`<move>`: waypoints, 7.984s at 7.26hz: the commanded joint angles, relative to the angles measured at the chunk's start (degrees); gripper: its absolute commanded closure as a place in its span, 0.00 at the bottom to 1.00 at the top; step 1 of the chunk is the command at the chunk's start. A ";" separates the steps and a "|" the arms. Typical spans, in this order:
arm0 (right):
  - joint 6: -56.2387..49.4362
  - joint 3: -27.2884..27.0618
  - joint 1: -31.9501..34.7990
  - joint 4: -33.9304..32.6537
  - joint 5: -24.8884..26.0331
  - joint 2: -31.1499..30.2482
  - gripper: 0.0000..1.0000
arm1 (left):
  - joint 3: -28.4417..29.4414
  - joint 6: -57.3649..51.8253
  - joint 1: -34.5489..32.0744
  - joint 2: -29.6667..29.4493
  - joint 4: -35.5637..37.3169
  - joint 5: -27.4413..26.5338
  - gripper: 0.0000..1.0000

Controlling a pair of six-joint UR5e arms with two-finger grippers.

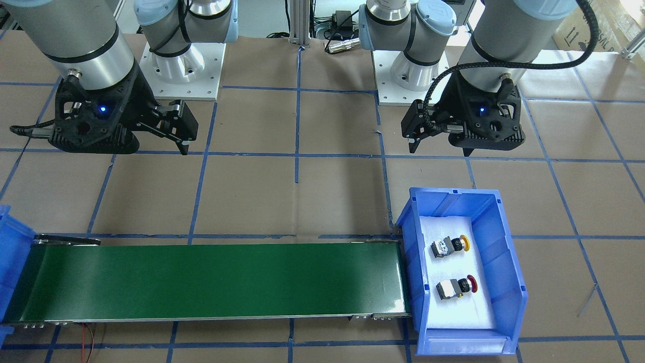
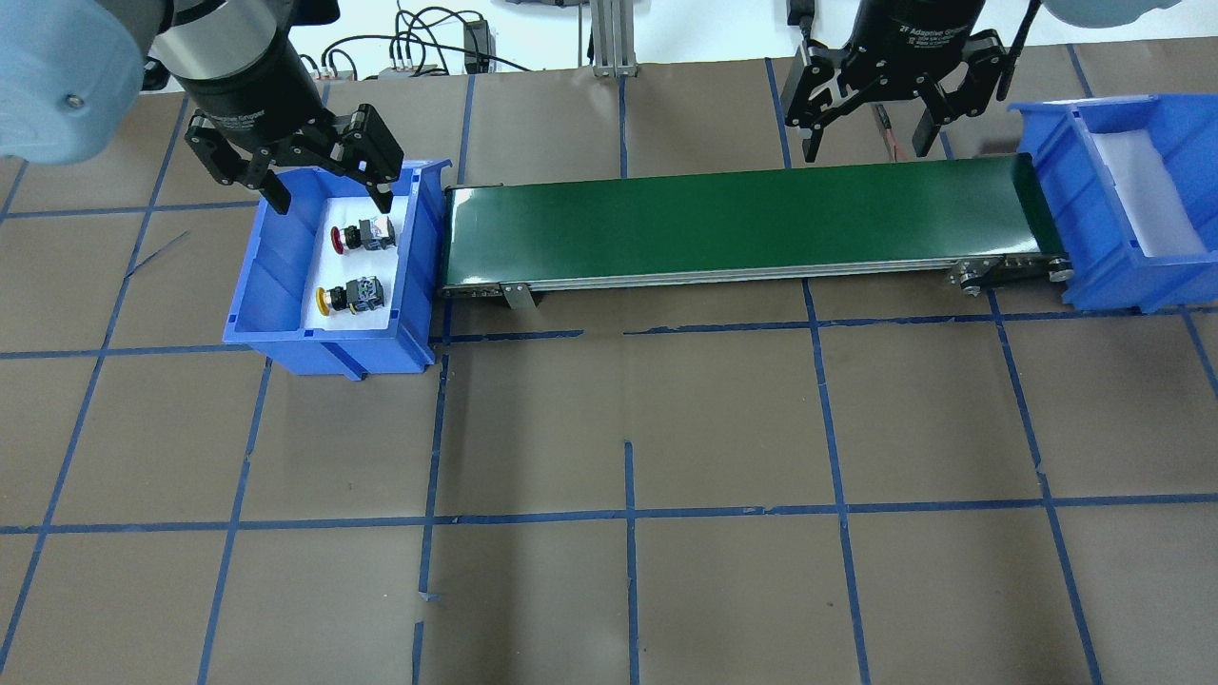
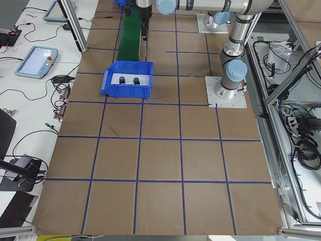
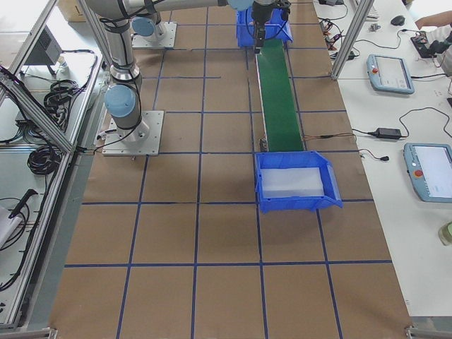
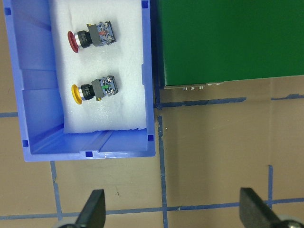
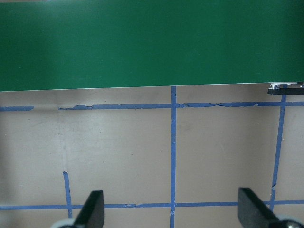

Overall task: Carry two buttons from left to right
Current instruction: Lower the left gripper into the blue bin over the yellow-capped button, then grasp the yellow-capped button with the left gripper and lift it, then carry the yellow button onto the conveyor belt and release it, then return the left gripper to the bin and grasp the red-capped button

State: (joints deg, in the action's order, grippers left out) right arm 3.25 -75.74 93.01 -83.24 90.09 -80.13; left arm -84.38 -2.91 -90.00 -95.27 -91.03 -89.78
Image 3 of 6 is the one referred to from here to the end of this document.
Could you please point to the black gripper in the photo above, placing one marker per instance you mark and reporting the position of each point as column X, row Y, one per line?
column 143, row 15

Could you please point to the yellow push button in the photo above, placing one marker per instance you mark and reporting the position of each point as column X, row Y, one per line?
column 136, row 81

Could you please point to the red push button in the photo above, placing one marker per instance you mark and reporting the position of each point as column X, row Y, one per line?
column 122, row 80

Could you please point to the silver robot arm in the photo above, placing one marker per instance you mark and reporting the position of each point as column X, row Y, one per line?
column 234, row 70
column 214, row 19

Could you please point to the far blue plastic bin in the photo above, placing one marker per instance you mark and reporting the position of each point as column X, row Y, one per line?
column 120, row 2

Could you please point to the blue plastic bin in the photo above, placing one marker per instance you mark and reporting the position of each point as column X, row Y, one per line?
column 124, row 90
column 120, row 2

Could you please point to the green conveyor belt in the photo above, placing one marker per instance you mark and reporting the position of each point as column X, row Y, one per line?
column 129, row 45

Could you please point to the white foam pad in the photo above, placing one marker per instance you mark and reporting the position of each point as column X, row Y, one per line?
column 143, row 79

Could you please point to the black power adapter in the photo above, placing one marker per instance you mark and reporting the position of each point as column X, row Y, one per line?
column 66, row 27

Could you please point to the near blue plastic bin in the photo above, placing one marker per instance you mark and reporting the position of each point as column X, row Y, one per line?
column 124, row 90

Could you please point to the far teach pendant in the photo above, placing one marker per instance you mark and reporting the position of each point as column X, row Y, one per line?
column 54, row 14

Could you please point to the teach pendant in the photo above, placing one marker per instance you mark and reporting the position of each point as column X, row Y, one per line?
column 54, row 14
column 37, row 62

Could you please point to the near teach pendant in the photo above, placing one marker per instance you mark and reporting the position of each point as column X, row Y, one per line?
column 37, row 62

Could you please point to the black monitor stand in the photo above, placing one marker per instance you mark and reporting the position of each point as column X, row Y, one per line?
column 20, row 174

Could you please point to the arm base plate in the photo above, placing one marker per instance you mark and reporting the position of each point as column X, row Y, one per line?
column 222, row 29
column 220, row 97

